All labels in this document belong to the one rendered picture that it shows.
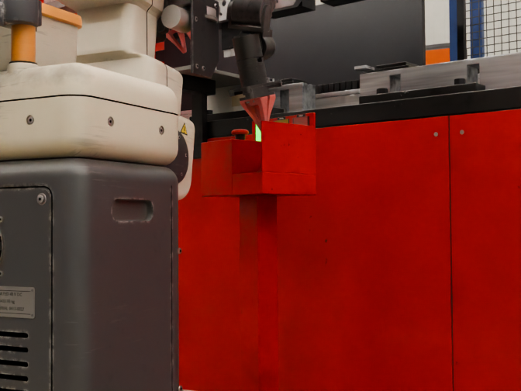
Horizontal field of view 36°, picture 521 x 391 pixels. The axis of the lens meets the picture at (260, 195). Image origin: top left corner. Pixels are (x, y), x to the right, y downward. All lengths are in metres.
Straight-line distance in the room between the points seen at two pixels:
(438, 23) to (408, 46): 4.01
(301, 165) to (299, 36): 1.17
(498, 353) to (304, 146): 0.59
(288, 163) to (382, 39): 1.04
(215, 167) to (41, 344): 0.79
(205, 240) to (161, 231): 1.00
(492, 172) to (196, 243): 0.85
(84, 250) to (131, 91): 0.23
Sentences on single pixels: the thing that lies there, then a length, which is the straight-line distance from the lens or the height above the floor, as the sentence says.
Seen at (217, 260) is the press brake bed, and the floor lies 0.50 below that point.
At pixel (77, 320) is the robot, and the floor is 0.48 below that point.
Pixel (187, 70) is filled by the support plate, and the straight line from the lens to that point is 2.08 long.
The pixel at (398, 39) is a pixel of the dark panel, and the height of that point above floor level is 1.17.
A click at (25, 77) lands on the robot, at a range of 1.11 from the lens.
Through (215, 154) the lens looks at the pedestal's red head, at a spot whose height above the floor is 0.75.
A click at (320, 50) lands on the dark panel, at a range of 2.78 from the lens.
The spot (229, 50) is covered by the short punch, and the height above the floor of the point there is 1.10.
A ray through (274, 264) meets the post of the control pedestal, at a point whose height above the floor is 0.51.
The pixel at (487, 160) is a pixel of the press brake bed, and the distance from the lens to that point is 1.74.
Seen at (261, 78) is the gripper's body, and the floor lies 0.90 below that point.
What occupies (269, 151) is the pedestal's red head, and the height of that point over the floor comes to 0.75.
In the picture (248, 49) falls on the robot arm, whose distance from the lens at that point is 1.69.
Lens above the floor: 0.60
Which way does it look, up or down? 2 degrees up
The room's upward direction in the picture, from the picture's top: straight up
